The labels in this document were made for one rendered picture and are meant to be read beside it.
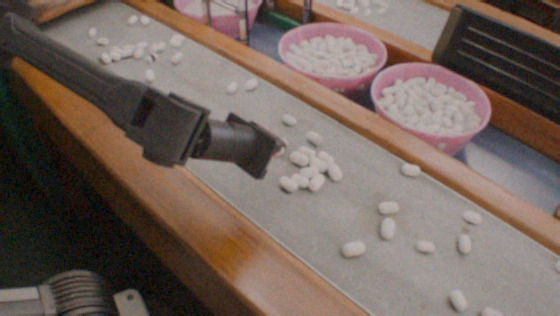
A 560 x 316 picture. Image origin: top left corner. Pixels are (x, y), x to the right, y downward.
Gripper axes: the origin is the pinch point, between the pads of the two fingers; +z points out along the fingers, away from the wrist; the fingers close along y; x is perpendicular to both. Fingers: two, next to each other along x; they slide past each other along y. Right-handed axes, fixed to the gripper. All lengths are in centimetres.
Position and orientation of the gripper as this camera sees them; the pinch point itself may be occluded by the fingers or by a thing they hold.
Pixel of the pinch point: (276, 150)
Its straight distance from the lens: 75.0
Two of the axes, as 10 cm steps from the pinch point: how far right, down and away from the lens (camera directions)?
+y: -7.1, -4.9, 5.0
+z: 5.4, 0.6, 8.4
